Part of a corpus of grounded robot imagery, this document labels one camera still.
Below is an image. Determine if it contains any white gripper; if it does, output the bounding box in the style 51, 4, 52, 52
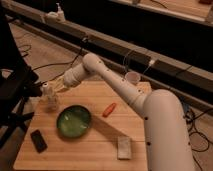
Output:
51, 65, 83, 93

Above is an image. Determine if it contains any long wooden beam rail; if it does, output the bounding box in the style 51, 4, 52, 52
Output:
2, 0, 213, 92

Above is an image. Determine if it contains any black floor cable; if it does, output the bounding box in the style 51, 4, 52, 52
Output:
31, 37, 88, 84

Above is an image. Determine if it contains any black smartphone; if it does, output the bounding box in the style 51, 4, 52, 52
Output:
30, 130, 47, 153

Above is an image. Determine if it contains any white sponge block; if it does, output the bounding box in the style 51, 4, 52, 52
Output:
117, 136, 132, 160

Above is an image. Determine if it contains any green bowl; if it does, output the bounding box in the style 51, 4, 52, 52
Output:
56, 105, 92, 138

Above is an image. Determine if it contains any white pump dispenser bottle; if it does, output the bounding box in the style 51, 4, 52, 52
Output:
46, 3, 66, 22

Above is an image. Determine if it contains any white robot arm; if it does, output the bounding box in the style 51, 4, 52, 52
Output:
53, 53, 195, 171

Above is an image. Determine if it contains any orange carrot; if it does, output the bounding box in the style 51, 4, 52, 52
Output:
102, 103, 117, 117

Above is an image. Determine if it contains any black office chair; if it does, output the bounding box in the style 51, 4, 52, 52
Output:
0, 5, 42, 149

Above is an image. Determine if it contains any white paper cup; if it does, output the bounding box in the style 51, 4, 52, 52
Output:
125, 71, 141, 85

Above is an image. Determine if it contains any wooden table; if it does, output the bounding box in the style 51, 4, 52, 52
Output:
14, 81, 148, 171

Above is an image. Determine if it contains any clear plastic bottle white cap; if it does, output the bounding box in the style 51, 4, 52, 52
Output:
41, 83, 59, 112

